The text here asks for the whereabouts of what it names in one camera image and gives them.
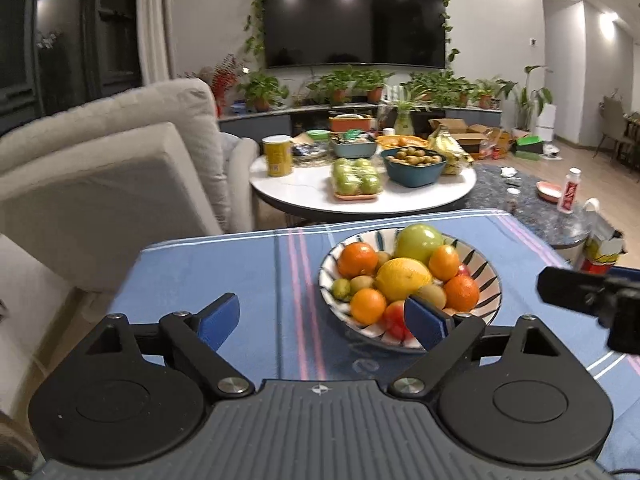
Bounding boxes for beige sofa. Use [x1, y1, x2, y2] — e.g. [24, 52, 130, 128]
[0, 77, 261, 311]

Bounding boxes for red plant in red vase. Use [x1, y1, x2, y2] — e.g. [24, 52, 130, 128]
[200, 54, 251, 116]

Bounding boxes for small teal bowl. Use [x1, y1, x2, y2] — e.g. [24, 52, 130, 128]
[330, 132, 378, 160]

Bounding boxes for bunch of bananas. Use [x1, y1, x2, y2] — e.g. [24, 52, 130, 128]
[427, 124, 475, 176]

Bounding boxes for dark dining table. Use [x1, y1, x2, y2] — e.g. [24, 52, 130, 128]
[622, 112, 640, 181]

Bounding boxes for glass vase with green plant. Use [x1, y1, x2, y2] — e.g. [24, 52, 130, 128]
[392, 85, 422, 137]

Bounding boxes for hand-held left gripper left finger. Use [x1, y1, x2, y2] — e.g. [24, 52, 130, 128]
[66, 291, 254, 402]

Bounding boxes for large teal bowl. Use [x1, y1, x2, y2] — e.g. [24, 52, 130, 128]
[381, 146, 447, 189]

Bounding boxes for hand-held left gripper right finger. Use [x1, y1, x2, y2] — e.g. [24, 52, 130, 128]
[388, 294, 577, 401]

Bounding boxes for white air purifier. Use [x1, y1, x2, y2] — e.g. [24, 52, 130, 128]
[537, 104, 557, 142]

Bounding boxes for wrapped green apple pack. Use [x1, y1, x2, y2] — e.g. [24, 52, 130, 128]
[331, 158, 386, 202]

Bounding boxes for beige square cushion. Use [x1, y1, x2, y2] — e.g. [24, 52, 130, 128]
[0, 121, 224, 294]

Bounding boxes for mandarin orange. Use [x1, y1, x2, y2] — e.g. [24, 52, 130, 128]
[444, 275, 481, 313]
[337, 242, 380, 280]

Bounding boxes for hanging green vine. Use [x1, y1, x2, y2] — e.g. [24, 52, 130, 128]
[440, 0, 461, 64]
[245, 0, 279, 69]

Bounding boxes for blue striped tablecloth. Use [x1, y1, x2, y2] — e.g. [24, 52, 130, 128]
[107, 208, 640, 477]

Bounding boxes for yellow can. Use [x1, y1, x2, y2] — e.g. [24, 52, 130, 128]
[262, 135, 294, 177]

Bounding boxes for yellow lemon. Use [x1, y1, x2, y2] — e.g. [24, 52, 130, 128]
[375, 257, 433, 303]

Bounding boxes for round white table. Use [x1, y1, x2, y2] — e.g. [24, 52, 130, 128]
[249, 151, 477, 217]

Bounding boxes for pink dish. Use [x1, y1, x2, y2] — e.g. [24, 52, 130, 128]
[536, 181, 564, 203]

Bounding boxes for white bottle with red label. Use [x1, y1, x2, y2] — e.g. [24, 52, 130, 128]
[558, 167, 582, 215]

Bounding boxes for white curtain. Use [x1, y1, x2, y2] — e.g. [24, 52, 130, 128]
[136, 0, 176, 86]

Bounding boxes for printed paper bag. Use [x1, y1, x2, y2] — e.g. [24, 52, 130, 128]
[577, 198, 626, 276]

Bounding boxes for dark window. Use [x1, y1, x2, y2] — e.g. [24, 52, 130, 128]
[0, 0, 143, 134]

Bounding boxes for shiny snack packets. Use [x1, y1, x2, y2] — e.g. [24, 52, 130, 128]
[290, 135, 334, 166]

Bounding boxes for grey television cabinet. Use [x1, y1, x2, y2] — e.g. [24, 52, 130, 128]
[218, 101, 503, 137]

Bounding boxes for small red apple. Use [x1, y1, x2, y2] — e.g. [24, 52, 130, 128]
[382, 301, 419, 344]

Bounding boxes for large green apple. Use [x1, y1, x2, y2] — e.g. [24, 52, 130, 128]
[394, 224, 446, 266]

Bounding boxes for smooth orange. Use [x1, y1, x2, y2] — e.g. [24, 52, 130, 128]
[428, 244, 461, 282]
[349, 288, 388, 326]

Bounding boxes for open cardboard box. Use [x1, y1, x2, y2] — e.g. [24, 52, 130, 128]
[429, 118, 493, 154]

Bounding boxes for black flat television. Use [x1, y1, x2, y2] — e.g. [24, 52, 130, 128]
[261, 0, 447, 70]

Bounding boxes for tall leafy floor plant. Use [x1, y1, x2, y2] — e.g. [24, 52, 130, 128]
[500, 65, 555, 134]

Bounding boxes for orange plastic basket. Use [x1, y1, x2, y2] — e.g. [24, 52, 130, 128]
[375, 134, 429, 150]

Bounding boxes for dark marble table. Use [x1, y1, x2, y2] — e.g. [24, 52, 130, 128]
[462, 165, 594, 261]

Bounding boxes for grey dining chair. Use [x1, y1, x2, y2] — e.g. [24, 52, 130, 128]
[597, 95, 632, 166]

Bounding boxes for potted green plant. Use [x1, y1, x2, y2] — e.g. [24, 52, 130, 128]
[237, 71, 291, 113]
[305, 66, 396, 106]
[405, 70, 476, 109]
[472, 77, 504, 110]

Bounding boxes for orange storage box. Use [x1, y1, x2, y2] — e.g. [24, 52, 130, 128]
[328, 114, 375, 134]

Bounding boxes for black striped white bowl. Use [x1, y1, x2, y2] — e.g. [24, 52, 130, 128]
[319, 227, 502, 355]

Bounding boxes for pile of small olive fruits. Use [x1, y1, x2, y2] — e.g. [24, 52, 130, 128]
[387, 146, 442, 166]

